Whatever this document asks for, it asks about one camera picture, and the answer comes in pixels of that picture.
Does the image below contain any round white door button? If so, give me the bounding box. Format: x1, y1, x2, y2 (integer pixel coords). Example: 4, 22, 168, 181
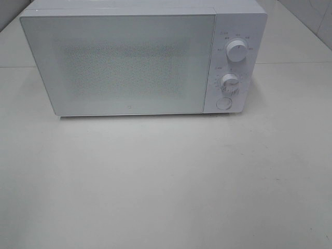
216, 98, 232, 110

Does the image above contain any white microwave door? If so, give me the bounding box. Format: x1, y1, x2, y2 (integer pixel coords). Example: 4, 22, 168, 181
21, 15, 215, 116

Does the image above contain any white timer knob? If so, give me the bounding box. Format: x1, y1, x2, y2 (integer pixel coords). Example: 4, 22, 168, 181
220, 73, 240, 94

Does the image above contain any white upper power knob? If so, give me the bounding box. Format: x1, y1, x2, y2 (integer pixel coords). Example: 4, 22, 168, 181
226, 38, 248, 62

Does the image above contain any white microwave oven body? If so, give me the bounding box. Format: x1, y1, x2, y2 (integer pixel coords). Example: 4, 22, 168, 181
20, 1, 268, 116

